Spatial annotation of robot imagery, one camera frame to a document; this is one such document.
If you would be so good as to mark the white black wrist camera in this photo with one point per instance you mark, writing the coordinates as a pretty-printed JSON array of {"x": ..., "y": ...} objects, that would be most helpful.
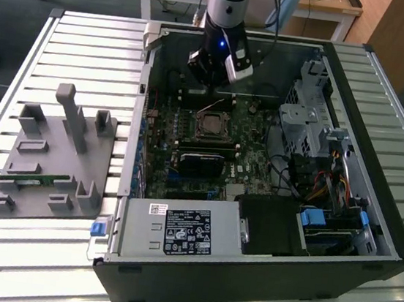
[{"x": 240, "y": 67}]

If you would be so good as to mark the silver power supply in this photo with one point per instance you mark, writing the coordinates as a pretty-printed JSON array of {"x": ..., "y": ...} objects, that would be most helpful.
[{"x": 141, "y": 224}]

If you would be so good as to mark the silver green CPU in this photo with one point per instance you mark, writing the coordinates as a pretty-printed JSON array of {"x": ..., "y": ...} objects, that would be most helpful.
[{"x": 212, "y": 124}]

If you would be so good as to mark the black RAM slot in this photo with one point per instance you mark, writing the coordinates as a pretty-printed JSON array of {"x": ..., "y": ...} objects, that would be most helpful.
[
  {"x": 193, "y": 103},
  {"x": 192, "y": 96}
]

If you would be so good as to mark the wooden cabinet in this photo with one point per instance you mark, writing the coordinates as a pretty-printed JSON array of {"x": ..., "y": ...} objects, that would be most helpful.
[{"x": 403, "y": 43}]

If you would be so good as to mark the green RAM stick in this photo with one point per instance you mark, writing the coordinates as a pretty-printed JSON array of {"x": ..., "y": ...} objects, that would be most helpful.
[{"x": 47, "y": 178}]

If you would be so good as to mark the green motherboard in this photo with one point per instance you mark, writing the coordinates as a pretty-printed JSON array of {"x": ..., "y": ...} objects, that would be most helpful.
[{"x": 249, "y": 157}]

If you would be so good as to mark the blue case latch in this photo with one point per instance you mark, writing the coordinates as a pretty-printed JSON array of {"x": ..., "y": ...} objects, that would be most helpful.
[{"x": 98, "y": 228}]

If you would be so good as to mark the metal drive cage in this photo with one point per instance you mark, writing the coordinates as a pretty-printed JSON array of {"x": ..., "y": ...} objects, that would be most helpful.
[{"x": 297, "y": 129}]

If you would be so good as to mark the grey case foot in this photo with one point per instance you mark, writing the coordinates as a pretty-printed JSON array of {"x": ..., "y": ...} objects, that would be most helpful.
[{"x": 150, "y": 36}]

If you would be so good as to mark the silver coin cell battery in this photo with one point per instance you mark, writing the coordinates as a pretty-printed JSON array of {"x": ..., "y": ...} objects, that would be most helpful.
[{"x": 252, "y": 109}]

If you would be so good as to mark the black graphics card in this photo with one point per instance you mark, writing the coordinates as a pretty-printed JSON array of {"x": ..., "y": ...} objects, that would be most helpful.
[{"x": 200, "y": 165}]

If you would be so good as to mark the grey parts rack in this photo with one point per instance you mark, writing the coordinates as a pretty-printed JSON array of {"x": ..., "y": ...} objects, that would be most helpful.
[{"x": 55, "y": 177}]

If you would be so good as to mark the hard disk in blue carrier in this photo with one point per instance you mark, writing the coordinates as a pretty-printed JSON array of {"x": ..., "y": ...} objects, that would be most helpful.
[{"x": 311, "y": 218}]

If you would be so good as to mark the pale blue teach pendant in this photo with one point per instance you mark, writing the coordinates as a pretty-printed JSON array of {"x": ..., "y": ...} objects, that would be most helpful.
[{"x": 289, "y": 7}]

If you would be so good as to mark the dark RAM stick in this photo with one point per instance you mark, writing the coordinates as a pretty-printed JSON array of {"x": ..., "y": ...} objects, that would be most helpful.
[{"x": 207, "y": 151}]

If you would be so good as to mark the black CPU socket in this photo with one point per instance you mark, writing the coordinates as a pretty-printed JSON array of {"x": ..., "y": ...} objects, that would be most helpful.
[{"x": 199, "y": 134}]

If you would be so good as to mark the small silver heatsink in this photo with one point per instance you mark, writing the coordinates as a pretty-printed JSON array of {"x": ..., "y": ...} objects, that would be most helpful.
[{"x": 235, "y": 191}]

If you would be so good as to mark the black PC case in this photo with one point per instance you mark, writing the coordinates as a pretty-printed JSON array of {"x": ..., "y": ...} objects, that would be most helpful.
[{"x": 207, "y": 291}]

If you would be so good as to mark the blue plastic clip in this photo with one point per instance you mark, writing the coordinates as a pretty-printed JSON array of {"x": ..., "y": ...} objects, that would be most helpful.
[{"x": 363, "y": 218}]

